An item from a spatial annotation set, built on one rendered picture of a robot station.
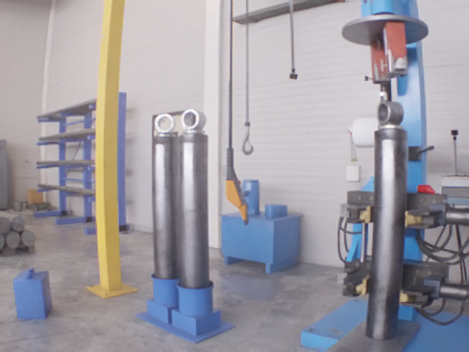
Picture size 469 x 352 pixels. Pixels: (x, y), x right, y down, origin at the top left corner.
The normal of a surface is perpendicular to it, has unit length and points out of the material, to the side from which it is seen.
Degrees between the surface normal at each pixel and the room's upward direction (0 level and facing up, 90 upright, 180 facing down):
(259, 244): 90
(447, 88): 90
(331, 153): 90
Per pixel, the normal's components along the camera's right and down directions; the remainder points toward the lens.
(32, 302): 0.25, 0.02
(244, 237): -0.65, 0.01
